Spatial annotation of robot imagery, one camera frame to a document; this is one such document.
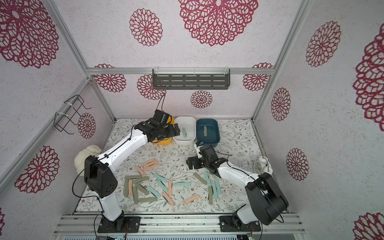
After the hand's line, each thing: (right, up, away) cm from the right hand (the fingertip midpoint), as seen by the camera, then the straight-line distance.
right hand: (192, 158), depth 88 cm
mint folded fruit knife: (-20, -12, +2) cm, 23 cm away
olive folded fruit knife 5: (+10, -18, -3) cm, 21 cm away
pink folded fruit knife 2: (-30, -10, +2) cm, 32 cm away
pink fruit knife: (-27, -3, +9) cm, 29 cm away
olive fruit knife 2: (+5, -12, +2) cm, 13 cm away
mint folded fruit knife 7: (+13, -18, -3) cm, 22 cm away
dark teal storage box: (+12, +16, +24) cm, 31 cm away
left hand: (-11, +15, -2) cm, 19 cm away
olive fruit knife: (+10, +16, +24) cm, 31 cm away
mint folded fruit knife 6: (+15, -15, -1) cm, 21 cm away
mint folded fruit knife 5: (+9, -13, +1) cm, 16 cm away
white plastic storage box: (-3, +20, +25) cm, 32 cm away
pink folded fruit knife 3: (-13, -16, -3) cm, 21 cm away
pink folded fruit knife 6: (-1, -21, -6) cm, 22 cm away
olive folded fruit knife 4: (-25, -22, -5) cm, 34 cm away
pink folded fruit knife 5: (-13, -21, -7) cm, 26 cm away
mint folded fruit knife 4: (-21, -19, -5) cm, 28 cm away
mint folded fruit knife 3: (-6, -15, -1) cm, 16 cm away
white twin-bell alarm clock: (+39, -3, -5) cm, 40 cm away
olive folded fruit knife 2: (-29, -17, -3) cm, 34 cm away
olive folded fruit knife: (-30, -13, +2) cm, 33 cm away
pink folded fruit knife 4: (-36, -16, -3) cm, 39 cm away
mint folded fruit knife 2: (-18, -16, -1) cm, 24 cm away
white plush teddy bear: (-57, +3, -13) cm, 58 cm away
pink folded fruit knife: (-27, -6, +6) cm, 29 cm away
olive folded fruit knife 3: (-33, -18, -3) cm, 38 cm away
